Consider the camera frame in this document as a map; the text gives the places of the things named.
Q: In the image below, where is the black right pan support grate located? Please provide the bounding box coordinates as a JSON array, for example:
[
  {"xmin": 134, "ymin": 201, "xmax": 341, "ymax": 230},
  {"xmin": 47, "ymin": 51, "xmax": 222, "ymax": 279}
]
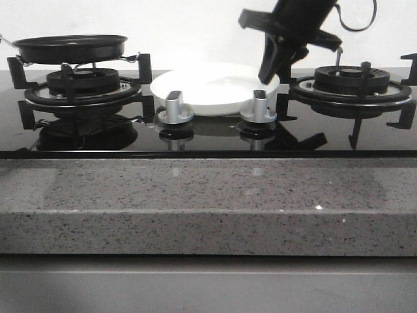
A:
[{"xmin": 276, "ymin": 47, "xmax": 416, "ymax": 149}]

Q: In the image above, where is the silver right stove knob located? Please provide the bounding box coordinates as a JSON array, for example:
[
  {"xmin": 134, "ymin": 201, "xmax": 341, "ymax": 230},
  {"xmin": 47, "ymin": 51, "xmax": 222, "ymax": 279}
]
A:
[{"xmin": 240, "ymin": 89, "xmax": 277, "ymax": 124}]

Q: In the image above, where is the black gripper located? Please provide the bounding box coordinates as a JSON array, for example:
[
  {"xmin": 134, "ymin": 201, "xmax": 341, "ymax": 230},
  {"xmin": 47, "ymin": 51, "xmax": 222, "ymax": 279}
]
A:
[{"xmin": 238, "ymin": 0, "xmax": 341, "ymax": 84}]

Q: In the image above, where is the black frying pan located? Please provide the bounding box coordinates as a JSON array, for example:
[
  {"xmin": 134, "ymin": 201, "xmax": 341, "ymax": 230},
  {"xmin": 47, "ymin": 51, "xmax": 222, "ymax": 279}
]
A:
[{"xmin": 1, "ymin": 35, "xmax": 128, "ymax": 65}]

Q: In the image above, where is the wire pan support ring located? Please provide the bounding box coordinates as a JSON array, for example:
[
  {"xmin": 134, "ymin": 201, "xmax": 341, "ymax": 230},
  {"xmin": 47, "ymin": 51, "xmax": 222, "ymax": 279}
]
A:
[{"xmin": 18, "ymin": 52, "xmax": 141, "ymax": 72}]

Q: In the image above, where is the black gas burner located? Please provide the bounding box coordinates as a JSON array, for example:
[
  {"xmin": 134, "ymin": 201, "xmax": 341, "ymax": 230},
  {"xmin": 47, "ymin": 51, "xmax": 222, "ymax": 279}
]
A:
[
  {"xmin": 46, "ymin": 68, "xmax": 120, "ymax": 97},
  {"xmin": 313, "ymin": 66, "xmax": 390, "ymax": 95}
]

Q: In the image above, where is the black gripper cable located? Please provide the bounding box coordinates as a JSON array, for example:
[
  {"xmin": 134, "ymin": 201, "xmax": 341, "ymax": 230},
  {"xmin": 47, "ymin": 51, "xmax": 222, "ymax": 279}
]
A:
[{"xmin": 334, "ymin": 0, "xmax": 378, "ymax": 33}]

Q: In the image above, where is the silver stove knob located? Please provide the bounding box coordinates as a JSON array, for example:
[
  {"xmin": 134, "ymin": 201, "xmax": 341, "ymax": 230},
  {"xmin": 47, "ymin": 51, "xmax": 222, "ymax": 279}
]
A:
[
  {"xmin": 158, "ymin": 91, "xmax": 194, "ymax": 125},
  {"xmin": 240, "ymin": 89, "xmax": 277, "ymax": 124}
]

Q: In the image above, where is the black pan support grate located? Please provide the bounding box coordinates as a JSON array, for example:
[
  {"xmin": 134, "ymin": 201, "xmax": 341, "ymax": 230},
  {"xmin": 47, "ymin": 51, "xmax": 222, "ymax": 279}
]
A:
[
  {"xmin": 276, "ymin": 47, "xmax": 416, "ymax": 149},
  {"xmin": 7, "ymin": 53, "xmax": 152, "ymax": 130}
]

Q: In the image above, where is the black left pan support grate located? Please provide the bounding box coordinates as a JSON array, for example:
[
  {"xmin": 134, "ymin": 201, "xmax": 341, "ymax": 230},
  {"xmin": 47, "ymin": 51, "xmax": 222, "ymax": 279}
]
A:
[{"xmin": 7, "ymin": 53, "xmax": 152, "ymax": 130}]

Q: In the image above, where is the black glass gas cooktop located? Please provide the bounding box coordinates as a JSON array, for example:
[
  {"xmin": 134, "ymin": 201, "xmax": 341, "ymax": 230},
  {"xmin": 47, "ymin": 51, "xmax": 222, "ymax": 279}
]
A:
[{"xmin": 1, "ymin": 70, "xmax": 416, "ymax": 159}]

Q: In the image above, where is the black right gas burner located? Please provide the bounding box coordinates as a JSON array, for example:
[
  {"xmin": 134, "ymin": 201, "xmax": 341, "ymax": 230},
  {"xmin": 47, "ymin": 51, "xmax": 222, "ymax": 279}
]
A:
[{"xmin": 313, "ymin": 66, "xmax": 390, "ymax": 95}]

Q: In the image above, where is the black left gas burner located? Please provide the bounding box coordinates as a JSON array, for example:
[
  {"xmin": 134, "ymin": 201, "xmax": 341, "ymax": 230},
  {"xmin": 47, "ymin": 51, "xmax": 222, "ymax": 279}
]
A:
[{"xmin": 46, "ymin": 68, "xmax": 120, "ymax": 97}]

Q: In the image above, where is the white ceramic plate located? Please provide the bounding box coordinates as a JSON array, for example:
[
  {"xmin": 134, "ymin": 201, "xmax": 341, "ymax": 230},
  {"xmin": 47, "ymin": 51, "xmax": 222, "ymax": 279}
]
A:
[{"xmin": 151, "ymin": 63, "xmax": 280, "ymax": 116}]

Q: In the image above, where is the silver left stove knob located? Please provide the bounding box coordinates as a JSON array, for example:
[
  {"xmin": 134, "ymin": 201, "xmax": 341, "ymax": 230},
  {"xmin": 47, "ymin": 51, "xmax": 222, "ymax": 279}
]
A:
[{"xmin": 158, "ymin": 91, "xmax": 194, "ymax": 125}]

